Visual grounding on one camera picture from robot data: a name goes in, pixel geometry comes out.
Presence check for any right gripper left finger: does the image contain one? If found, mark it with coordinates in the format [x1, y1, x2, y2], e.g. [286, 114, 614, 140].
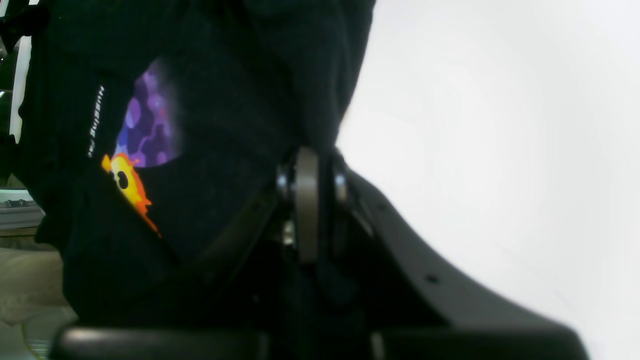
[50, 161, 297, 360]

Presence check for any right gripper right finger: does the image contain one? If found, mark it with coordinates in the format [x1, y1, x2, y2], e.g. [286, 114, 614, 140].
[322, 150, 588, 360]

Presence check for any black flame graphic T-shirt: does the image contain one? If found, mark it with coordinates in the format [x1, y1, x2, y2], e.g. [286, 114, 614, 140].
[20, 0, 377, 360]

